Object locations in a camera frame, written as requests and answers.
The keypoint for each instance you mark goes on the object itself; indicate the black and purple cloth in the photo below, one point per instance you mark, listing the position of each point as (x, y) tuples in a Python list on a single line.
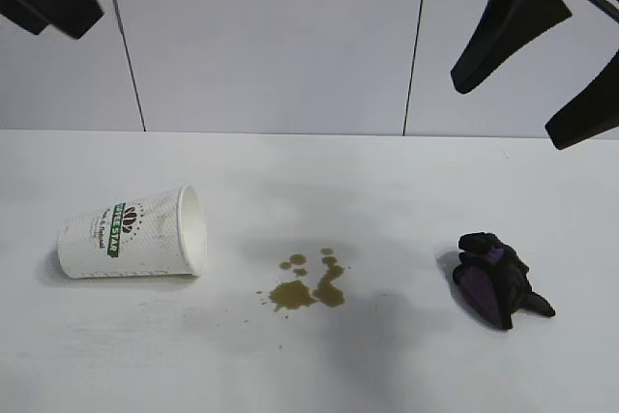
[(503, 282)]

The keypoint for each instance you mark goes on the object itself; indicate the white paper coffee cup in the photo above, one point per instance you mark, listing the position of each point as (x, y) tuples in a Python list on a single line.
[(145, 239)]

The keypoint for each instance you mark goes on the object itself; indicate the brown coffee spill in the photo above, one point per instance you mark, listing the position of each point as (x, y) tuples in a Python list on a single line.
[(290, 294)]

